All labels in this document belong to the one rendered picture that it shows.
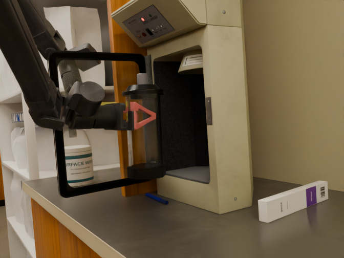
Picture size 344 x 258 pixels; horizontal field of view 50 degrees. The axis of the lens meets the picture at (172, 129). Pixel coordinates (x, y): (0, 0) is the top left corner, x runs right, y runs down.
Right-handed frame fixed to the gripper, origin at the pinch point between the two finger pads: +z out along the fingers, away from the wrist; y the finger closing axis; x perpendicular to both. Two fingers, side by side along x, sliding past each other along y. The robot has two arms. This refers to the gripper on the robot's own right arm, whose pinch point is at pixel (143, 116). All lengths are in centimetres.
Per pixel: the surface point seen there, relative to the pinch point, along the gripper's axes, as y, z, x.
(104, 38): 154, 57, -57
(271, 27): 3, 54, -31
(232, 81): -14.9, 17.6, -8.5
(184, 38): -4.3, 10.6, -20.8
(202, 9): -14.6, 8.6, -25.3
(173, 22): -6.6, 5.6, -23.8
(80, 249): 16.8, -12.1, 37.2
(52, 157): 122, 11, 20
